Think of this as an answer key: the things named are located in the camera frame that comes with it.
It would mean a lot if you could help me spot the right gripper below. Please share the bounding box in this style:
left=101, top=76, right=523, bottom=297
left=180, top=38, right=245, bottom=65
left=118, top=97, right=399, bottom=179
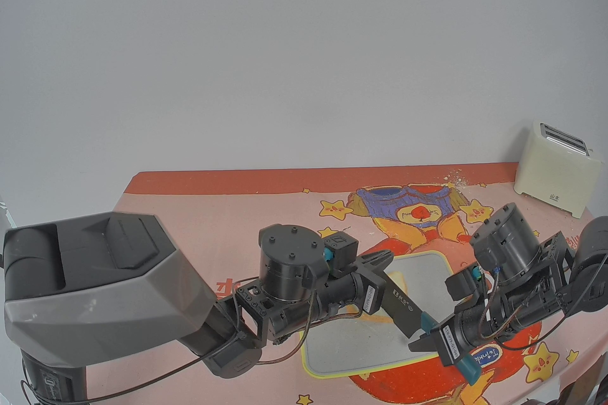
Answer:
left=409, top=298, right=529, bottom=367

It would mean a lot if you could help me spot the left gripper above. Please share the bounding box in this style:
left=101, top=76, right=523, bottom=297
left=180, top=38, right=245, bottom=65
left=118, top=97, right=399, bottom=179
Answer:
left=315, top=251, right=395, bottom=321

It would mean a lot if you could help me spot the knife with blue-green handle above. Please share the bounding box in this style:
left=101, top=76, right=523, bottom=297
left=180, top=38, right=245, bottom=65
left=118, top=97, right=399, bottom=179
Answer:
left=378, top=271, right=481, bottom=386

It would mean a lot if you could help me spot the cream toaster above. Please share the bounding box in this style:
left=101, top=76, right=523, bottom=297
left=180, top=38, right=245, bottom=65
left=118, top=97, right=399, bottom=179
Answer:
left=514, top=119, right=603, bottom=220

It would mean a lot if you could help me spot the cutting board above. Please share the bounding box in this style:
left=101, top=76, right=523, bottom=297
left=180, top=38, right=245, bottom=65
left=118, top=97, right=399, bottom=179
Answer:
left=300, top=251, right=455, bottom=380

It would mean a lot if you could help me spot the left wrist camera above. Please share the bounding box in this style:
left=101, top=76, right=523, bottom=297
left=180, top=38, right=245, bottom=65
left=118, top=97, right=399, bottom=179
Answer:
left=324, top=230, right=360, bottom=277

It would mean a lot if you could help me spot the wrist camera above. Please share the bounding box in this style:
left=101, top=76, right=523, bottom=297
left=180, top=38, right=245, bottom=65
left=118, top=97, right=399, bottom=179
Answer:
left=445, top=268, right=485, bottom=305
left=324, top=230, right=360, bottom=277

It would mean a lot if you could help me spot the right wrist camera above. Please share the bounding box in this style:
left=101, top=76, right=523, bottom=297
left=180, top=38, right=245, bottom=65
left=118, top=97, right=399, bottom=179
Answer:
left=445, top=268, right=485, bottom=305

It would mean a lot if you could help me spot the black cable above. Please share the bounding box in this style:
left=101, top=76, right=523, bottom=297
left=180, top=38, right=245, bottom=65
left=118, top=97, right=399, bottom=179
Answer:
left=19, top=329, right=307, bottom=405

